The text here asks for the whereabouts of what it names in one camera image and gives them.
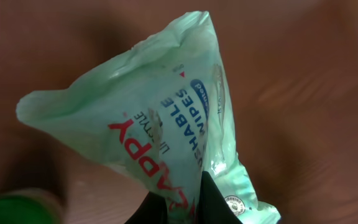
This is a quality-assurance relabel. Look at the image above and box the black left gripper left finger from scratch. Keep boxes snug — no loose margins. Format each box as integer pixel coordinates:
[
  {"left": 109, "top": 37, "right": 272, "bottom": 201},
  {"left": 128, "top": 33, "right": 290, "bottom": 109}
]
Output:
[{"left": 125, "top": 192, "right": 167, "bottom": 224}]

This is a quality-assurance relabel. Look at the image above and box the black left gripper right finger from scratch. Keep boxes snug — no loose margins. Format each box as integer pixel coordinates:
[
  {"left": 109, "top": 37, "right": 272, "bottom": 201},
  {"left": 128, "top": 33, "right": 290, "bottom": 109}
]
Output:
[{"left": 197, "top": 171, "right": 242, "bottom": 224}]

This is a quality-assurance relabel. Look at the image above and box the green flushable wipes packet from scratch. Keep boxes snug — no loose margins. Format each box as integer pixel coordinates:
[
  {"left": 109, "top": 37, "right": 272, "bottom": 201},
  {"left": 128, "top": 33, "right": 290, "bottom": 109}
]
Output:
[{"left": 16, "top": 11, "right": 280, "bottom": 223}]

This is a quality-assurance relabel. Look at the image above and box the green lid white jar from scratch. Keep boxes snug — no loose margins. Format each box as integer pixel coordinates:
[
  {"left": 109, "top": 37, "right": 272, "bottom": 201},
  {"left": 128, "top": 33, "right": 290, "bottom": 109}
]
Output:
[{"left": 0, "top": 188, "right": 64, "bottom": 224}]

